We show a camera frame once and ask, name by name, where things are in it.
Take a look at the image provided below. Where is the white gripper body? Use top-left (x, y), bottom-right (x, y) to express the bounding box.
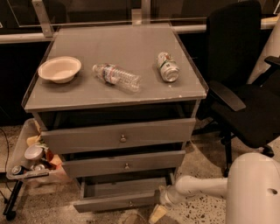
top-left (159, 185), bottom-right (187, 207)

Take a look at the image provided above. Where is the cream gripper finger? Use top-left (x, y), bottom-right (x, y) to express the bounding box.
top-left (149, 205), bottom-right (168, 224)

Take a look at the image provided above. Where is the grey bottom drawer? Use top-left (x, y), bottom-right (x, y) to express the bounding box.
top-left (73, 170), bottom-right (174, 213)

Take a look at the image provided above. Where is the grey drawer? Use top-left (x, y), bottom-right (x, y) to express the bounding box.
top-left (62, 150), bottom-right (186, 178)
top-left (42, 118), bottom-right (195, 154)
top-left (73, 170), bottom-right (174, 213)

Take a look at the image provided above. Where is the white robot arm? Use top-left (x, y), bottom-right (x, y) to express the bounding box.
top-left (159, 14), bottom-right (280, 224)

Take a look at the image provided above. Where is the grey middle drawer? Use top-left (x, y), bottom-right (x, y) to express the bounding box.
top-left (62, 150), bottom-right (186, 178)

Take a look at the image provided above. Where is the grey drawer cabinet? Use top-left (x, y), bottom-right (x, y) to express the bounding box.
top-left (21, 23), bottom-right (210, 187)

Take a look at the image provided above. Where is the grey top drawer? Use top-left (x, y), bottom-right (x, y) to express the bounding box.
top-left (42, 118), bottom-right (195, 154)

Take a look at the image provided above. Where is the black office chair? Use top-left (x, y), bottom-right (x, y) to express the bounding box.
top-left (197, 0), bottom-right (280, 175)

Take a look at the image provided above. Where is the green white soda can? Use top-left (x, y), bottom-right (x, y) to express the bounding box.
top-left (157, 52), bottom-right (179, 82)

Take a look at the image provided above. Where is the clear plastic trash bin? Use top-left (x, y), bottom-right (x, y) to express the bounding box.
top-left (6, 118), bottom-right (71, 187)

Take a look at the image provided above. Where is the clear plastic water bottle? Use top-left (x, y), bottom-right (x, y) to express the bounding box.
top-left (92, 63), bottom-right (141, 92)

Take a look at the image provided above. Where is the silver can in bin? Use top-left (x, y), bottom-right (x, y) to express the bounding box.
top-left (24, 144), bottom-right (44, 161)

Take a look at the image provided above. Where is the small can in bin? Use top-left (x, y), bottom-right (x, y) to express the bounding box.
top-left (11, 165), bottom-right (24, 176)

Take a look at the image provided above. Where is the black bin stand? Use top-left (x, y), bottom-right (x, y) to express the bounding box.
top-left (3, 180), bottom-right (23, 221)

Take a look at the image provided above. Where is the white paper bowl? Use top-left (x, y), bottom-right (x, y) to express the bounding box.
top-left (38, 56), bottom-right (81, 84)

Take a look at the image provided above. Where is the metal railing bar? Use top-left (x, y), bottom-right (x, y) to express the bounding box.
top-left (0, 0), bottom-right (280, 46)

